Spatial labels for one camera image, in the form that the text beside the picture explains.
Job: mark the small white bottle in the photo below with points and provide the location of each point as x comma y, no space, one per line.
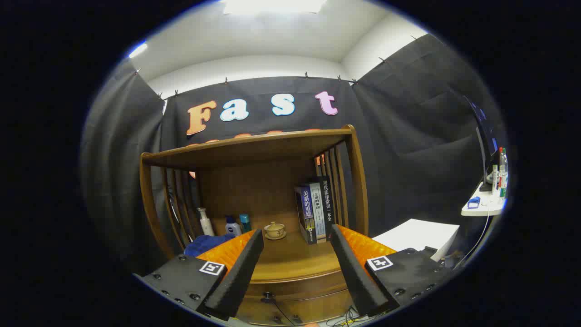
495,179

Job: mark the white pump bottle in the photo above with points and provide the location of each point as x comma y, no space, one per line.
206,225

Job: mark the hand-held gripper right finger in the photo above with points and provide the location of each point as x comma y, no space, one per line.
354,268

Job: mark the wooden countertop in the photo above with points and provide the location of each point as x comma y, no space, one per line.
290,259

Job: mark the ceiling light panel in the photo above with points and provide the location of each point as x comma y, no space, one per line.
272,5
138,50

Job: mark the wooden drawer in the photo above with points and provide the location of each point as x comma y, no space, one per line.
313,290

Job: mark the white side cabinet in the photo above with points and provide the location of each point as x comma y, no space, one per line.
422,234

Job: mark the black spine book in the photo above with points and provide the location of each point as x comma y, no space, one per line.
327,200

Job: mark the beige lidded teacup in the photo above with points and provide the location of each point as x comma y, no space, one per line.
275,230

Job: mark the black monitor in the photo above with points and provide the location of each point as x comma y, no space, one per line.
485,136

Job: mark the white bottle with blue cap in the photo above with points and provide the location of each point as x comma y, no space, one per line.
233,229

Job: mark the wooden cabinet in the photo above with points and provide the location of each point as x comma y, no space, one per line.
254,181

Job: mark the small blue object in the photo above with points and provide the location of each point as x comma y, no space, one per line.
473,203

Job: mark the pale blue spine book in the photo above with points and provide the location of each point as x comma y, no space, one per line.
318,209

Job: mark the blue towel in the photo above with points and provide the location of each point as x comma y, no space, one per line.
204,244

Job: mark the teal bottle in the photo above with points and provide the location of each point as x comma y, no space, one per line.
245,222

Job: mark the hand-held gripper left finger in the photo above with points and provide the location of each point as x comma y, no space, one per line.
240,272

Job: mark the white side table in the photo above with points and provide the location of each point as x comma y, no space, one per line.
485,207

